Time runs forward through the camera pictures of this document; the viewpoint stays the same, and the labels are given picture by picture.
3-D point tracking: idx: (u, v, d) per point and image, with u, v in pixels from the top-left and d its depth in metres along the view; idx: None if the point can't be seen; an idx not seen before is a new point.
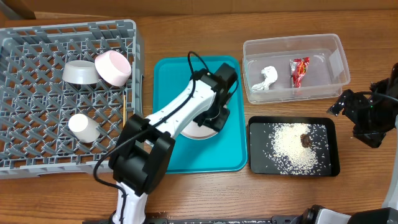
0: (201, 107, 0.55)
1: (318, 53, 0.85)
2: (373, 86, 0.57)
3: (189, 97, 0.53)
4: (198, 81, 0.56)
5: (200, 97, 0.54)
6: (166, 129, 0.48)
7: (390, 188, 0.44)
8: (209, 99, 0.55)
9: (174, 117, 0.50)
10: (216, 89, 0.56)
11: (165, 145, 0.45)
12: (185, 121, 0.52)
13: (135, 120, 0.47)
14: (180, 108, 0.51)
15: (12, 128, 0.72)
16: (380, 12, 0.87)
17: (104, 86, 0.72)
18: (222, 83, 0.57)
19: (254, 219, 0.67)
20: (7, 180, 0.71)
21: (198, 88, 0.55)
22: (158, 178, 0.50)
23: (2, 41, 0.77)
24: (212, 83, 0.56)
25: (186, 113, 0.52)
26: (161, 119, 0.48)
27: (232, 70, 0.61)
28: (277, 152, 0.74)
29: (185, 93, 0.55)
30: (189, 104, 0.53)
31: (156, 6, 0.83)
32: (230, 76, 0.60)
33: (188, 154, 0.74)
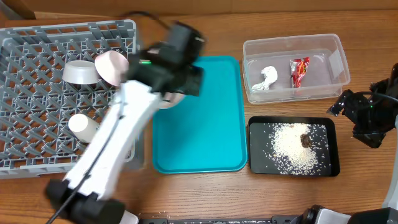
0: (147, 110, 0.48)
1: (318, 53, 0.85)
2: (374, 86, 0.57)
3: (119, 120, 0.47)
4: (130, 83, 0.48)
5: (130, 115, 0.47)
6: (94, 185, 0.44)
7: (390, 189, 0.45)
8: (150, 101, 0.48)
9: (102, 164, 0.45)
10: (161, 77, 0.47)
11: (94, 213, 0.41)
12: (122, 152, 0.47)
13: (55, 190, 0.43)
14: (102, 149, 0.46)
15: (12, 128, 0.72)
16: (380, 12, 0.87)
17: (104, 86, 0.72)
18: (166, 69, 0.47)
19: (254, 219, 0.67)
20: (7, 180, 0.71)
21: (127, 99, 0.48)
22: (115, 218, 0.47)
23: (2, 41, 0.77)
24: (154, 71, 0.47)
25: (115, 150, 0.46)
26: (84, 175, 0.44)
27: (186, 36, 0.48)
28: (277, 152, 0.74)
29: (112, 115, 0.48)
30: (120, 130, 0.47)
31: (156, 6, 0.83)
32: (184, 44, 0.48)
33: (188, 154, 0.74)
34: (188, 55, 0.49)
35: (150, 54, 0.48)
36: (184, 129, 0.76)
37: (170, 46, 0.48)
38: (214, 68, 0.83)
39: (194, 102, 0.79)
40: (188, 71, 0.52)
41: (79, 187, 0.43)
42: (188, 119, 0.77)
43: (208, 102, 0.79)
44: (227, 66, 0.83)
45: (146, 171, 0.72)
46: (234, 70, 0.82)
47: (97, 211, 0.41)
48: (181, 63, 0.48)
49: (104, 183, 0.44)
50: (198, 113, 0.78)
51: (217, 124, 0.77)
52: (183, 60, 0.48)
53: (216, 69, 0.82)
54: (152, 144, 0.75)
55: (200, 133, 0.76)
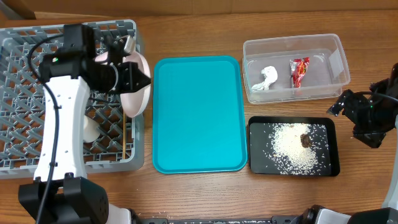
0: (84, 94, 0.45)
1: (318, 53, 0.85)
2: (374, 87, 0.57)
3: (57, 111, 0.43)
4: (51, 81, 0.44)
5: (68, 98, 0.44)
6: (67, 165, 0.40)
7: (389, 189, 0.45)
8: (78, 84, 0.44)
9: (63, 148, 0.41)
10: (76, 69, 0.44)
11: (75, 190, 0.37)
12: (76, 133, 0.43)
13: (25, 193, 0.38)
14: (55, 137, 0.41)
15: (12, 128, 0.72)
16: (380, 12, 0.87)
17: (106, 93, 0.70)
18: (78, 56, 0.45)
19: (254, 219, 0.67)
20: (7, 180, 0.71)
21: (57, 91, 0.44)
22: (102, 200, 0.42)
23: (2, 41, 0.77)
24: (67, 64, 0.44)
25: (69, 130, 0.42)
26: (50, 165, 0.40)
27: (76, 30, 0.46)
28: (277, 152, 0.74)
29: (49, 109, 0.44)
30: (64, 115, 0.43)
31: (156, 6, 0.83)
32: (81, 36, 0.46)
33: (186, 154, 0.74)
34: (91, 46, 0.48)
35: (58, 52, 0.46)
36: (183, 129, 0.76)
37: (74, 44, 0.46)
38: (214, 68, 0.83)
39: (193, 102, 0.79)
40: (107, 67, 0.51)
41: (51, 177, 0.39)
42: (186, 118, 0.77)
43: (207, 102, 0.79)
44: (227, 66, 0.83)
45: (146, 171, 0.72)
46: (234, 70, 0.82)
47: (78, 186, 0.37)
48: (89, 53, 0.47)
49: (74, 162, 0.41)
50: (191, 112, 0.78)
51: (195, 121, 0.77)
52: (90, 50, 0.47)
53: (216, 69, 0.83)
54: (151, 144, 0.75)
55: (198, 133, 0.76)
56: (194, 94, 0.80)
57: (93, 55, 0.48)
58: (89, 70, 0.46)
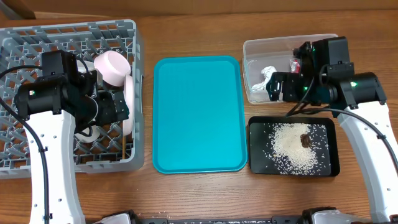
0: (69, 131, 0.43)
1: None
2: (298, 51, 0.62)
3: (43, 153, 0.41)
4: (32, 117, 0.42)
5: (53, 135, 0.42)
6: (63, 214, 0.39)
7: (368, 196, 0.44)
8: (63, 119, 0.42)
9: (56, 196, 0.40)
10: (58, 98, 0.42)
11: None
12: (67, 177, 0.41)
13: None
14: (46, 186, 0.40)
15: (12, 128, 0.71)
16: (380, 12, 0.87)
17: (105, 87, 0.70)
18: (58, 86, 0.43)
19: (254, 219, 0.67)
20: (7, 180, 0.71)
21: (40, 130, 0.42)
22: None
23: (1, 41, 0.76)
24: (46, 95, 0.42)
25: (60, 175, 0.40)
26: (45, 218, 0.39)
27: (56, 53, 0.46)
28: (277, 152, 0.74)
29: (34, 151, 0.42)
30: (50, 158, 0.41)
31: (157, 7, 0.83)
32: (62, 62, 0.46)
33: (186, 154, 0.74)
34: (73, 64, 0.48)
35: (37, 83, 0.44)
36: (183, 130, 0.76)
37: (54, 69, 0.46)
38: (214, 68, 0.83)
39: (193, 103, 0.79)
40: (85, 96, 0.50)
41: None
42: (185, 119, 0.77)
43: (206, 102, 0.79)
44: (227, 66, 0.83)
45: (146, 171, 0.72)
46: (234, 70, 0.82)
47: None
48: (71, 79, 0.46)
49: (69, 211, 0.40)
50: (188, 113, 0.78)
51: (193, 122, 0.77)
52: (72, 76, 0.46)
53: (216, 69, 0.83)
54: (151, 144, 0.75)
55: (198, 134, 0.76)
56: (194, 94, 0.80)
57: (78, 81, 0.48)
58: (71, 99, 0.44)
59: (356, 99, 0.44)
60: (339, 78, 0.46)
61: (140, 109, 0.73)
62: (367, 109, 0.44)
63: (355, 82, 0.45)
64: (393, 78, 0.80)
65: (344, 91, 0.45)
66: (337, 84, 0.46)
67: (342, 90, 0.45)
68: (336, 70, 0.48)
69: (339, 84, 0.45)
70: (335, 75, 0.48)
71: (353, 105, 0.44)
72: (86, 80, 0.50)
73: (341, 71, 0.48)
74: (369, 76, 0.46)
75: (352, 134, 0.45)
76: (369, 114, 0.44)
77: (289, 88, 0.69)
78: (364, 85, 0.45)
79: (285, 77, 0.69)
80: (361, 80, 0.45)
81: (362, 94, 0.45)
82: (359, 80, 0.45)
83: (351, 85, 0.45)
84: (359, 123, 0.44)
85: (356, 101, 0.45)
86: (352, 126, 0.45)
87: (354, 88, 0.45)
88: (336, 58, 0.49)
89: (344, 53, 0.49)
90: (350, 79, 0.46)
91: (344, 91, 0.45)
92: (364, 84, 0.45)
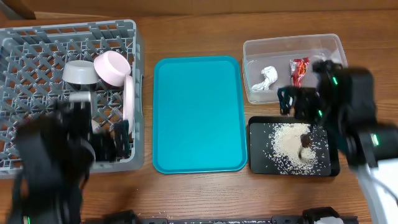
0: None
1: (318, 53, 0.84)
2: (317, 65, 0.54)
3: None
4: None
5: None
6: None
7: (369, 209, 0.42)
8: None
9: None
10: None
11: None
12: None
13: None
14: None
15: (12, 128, 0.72)
16: (380, 12, 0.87)
17: (104, 86, 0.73)
18: (55, 205, 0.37)
19: (254, 219, 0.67)
20: (7, 180, 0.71)
21: None
22: None
23: (2, 41, 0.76)
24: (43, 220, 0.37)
25: None
26: None
27: (41, 167, 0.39)
28: (277, 152, 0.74)
29: None
30: None
31: (157, 7, 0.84)
32: (51, 177, 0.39)
33: (186, 154, 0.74)
34: (59, 145, 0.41)
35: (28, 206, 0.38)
36: (183, 130, 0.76)
37: (36, 160, 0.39)
38: (214, 68, 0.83)
39: (193, 103, 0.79)
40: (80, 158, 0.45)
41: None
42: (185, 119, 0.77)
43: (206, 102, 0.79)
44: (227, 66, 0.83)
45: (146, 171, 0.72)
46: (234, 70, 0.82)
47: None
48: (63, 170, 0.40)
49: None
50: (188, 114, 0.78)
51: (193, 122, 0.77)
52: (61, 169, 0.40)
53: (216, 69, 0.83)
54: (151, 144, 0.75)
55: (198, 134, 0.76)
56: (194, 94, 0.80)
57: (68, 156, 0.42)
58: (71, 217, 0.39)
59: (375, 158, 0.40)
60: (357, 128, 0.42)
61: (140, 109, 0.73)
62: (388, 170, 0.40)
63: (376, 136, 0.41)
64: (393, 78, 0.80)
65: (363, 147, 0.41)
66: (355, 134, 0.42)
67: (362, 142, 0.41)
68: (358, 112, 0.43)
69: (356, 135, 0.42)
70: (355, 117, 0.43)
71: (373, 164, 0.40)
72: (71, 145, 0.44)
73: (362, 112, 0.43)
74: (390, 127, 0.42)
75: (367, 192, 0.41)
76: (395, 183, 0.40)
77: (302, 104, 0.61)
78: (385, 140, 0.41)
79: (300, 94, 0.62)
80: (383, 134, 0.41)
81: (383, 152, 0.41)
82: (377, 132, 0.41)
83: (371, 138, 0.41)
84: (379, 188, 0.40)
85: (377, 160, 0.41)
86: (370, 188, 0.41)
87: (375, 144, 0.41)
88: (359, 99, 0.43)
89: (368, 93, 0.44)
90: (369, 129, 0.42)
91: (364, 147, 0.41)
92: (386, 139, 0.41)
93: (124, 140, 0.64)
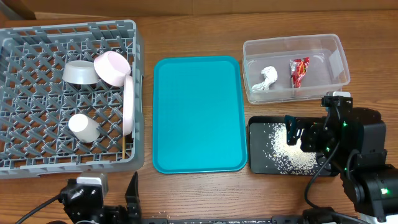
0: None
1: (318, 53, 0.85)
2: (326, 99, 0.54)
3: None
4: None
5: None
6: None
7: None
8: None
9: None
10: None
11: None
12: None
13: None
14: None
15: (12, 128, 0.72)
16: (380, 12, 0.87)
17: (104, 86, 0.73)
18: None
19: (254, 219, 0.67)
20: (7, 180, 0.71)
21: None
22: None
23: (2, 41, 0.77)
24: None
25: None
26: None
27: None
28: (277, 152, 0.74)
29: None
30: None
31: (157, 7, 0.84)
32: None
33: (186, 154, 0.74)
34: None
35: None
36: (183, 130, 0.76)
37: None
38: (214, 68, 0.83)
39: (193, 104, 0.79)
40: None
41: None
42: (185, 119, 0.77)
43: (206, 103, 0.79)
44: (227, 66, 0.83)
45: (146, 171, 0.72)
46: (234, 70, 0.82)
47: None
48: None
49: None
50: (188, 113, 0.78)
51: (193, 122, 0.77)
52: None
53: (216, 69, 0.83)
54: (151, 144, 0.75)
55: (198, 135, 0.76)
56: (194, 94, 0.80)
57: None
58: None
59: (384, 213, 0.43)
60: (365, 176, 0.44)
61: (140, 109, 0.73)
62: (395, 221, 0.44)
63: (385, 188, 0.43)
64: (393, 79, 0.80)
65: (373, 200, 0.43)
66: (363, 183, 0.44)
67: (370, 191, 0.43)
68: (365, 158, 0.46)
69: (364, 183, 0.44)
70: (363, 163, 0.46)
71: (381, 218, 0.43)
72: None
73: (370, 159, 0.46)
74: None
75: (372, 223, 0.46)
76: None
77: (310, 138, 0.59)
78: (394, 190, 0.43)
79: (308, 125, 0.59)
80: (392, 185, 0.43)
81: (390, 203, 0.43)
82: (390, 187, 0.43)
83: (380, 190, 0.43)
84: None
85: (385, 210, 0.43)
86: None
87: (384, 194, 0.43)
88: (369, 148, 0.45)
89: (379, 141, 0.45)
90: (378, 178, 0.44)
91: (373, 196, 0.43)
92: (395, 190, 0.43)
93: (137, 209, 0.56)
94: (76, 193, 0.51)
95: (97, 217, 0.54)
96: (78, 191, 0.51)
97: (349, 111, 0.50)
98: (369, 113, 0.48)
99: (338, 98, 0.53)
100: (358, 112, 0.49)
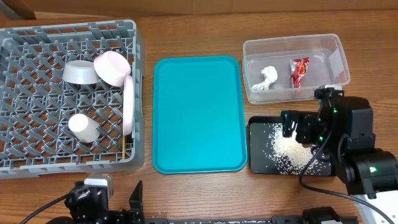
0: None
1: (318, 53, 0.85)
2: (319, 91, 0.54)
3: None
4: None
5: None
6: None
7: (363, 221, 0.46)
8: None
9: None
10: None
11: None
12: None
13: None
14: None
15: (12, 128, 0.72)
16: (380, 12, 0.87)
17: (104, 86, 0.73)
18: None
19: (254, 219, 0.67)
20: (7, 180, 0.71)
21: None
22: None
23: (2, 41, 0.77)
24: None
25: None
26: None
27: None
28: (277, 152, 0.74)
29: None
30: None
31: (157, 7, 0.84)
32: None
33: (186, 154, 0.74)
34: None
35: None
36: (183, 130, 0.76)
37: None
38: (214, 68, 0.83)
39: (192, 103, 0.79)
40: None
41: None
42: (185, 119, 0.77)
43: (206, 102, 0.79)
44: (227, 66, 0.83)
45: (146, 171, 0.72)
46: (234, 70, 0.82)
47: None
48: None
49: None
50: (188, 112, 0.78)
51: (192, 122, 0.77)
52: None
53: (216, 69, 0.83)
54: (151, 144, 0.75)
55: (198, 134, 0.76)
56: (194, 94, 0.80)
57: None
58: None
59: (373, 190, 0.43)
60: (355, 157, 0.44)
61: (140, 109, 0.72)
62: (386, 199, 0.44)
63: (374, 167, 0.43)
64: (393, 79, 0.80)
65: (362, 178, 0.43)
66: (353, 164, 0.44)
67: (360, 172, 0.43)
68: (356, 141, 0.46)
69: (355, 164, 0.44)
70: (353, 147, 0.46)
71: (371, 195, 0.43)
72: None
73: (360, 142, 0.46)
74: (387, 156, 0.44)
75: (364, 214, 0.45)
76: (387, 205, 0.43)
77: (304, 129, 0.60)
78: (383, 169, 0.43)
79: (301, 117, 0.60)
80: (380, 163, 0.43)
81: (379, 182, 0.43)
82: (378, 166, 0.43)
83: (369, 169, 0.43)
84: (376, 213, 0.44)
85: (374, 188, 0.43)
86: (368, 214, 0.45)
87: (374, 173, 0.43)
88: (358, 132, 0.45)
89: (368, 124, 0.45)
90: (367, 160, 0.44)
91: (362, 175, 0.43)
92: (384, 168, 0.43)
93: (140, 214, 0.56)
94: (83, 194, 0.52)
95: (102, 220, 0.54)
96: (83, 193, 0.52)
97: (339, 100, 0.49)
98: (358, 101, 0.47)
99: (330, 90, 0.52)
100: (348, 101, 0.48)
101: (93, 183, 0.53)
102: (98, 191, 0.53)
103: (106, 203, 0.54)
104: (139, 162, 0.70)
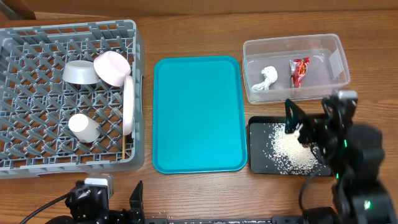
0: None
1: (318, 53, 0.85)
2: (332, 102, 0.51)
3: None
4: None
5: None
6: None
7: None
8: None
9: None
10: None
11: None
12: None
13: None
14: None
15: (12, 128, 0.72)
16: (380, 12, 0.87)
17: (104, 86, 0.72)
18: None
19: (254, 219, 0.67)
20: (7, 180, 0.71)
21: None
22: None
23: (2, 41, 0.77)
24: None
25: None
26: None
27: None
28: (277, 152, 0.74)
29: None
30: None
31: (157, 7, 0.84)
32: None
33: (186, 154, 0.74)
34: None
35: None
36: (183, 130, 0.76)
37: None
38: (214, 68, 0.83)
39: (192, 103, 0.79)
40: None
41: None
42: (185, 119, 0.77)
43: (206, 102, 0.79)
44: (227, 66, 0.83)
45: (146, 171, 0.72)
46: (234, 70, 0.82)
47: None
48: None
49: None
50: (188, 112, 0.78)
51: (192, 122, 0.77)
52: None
53: (216, 69, 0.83)
54: (151, 144, 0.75)
55: (198, 134, 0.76)
56: (194, 94, 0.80)
57: None
58: None
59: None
60: (352, 191, 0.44)
61: (140, 109, 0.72)
62: None
63: (369, 202, 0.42)
64: (393, 78, 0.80)
65: (357, 214, 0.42)
66: (349, 198, 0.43)
67: (356, 207, 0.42)
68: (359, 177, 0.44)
69: (351, 199, 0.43)
70: (354, 182, 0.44)
71: None
72: None
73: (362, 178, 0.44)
74: (383, 193, 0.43)
75: None
76: None
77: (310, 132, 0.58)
78: (377, 205, 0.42)
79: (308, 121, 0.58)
80: (375, 200, 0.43)
81: (373, 217, 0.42)
82: (373, 201, 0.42)
83: (364, 205, 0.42)
84: None
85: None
86: None
87: (368, 209, 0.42)
88: (364, 171, 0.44)
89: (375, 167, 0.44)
90: (363, 193, 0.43)
91: (357, 211, 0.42)
92: (378, 205, 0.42)
93: (140, 214, 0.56)
94: (83, 193, 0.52)
95: (102, 220, 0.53)
96: (84, 193, 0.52)
97: (352, 127, 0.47)
98: (370, 135, 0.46)
99: (344, 102, 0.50)
100: (361, 133, 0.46)
101: (94, 183, 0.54)
102: (99, 191, 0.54)
103: (106, 203, 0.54)
104: (139, 162, 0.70)
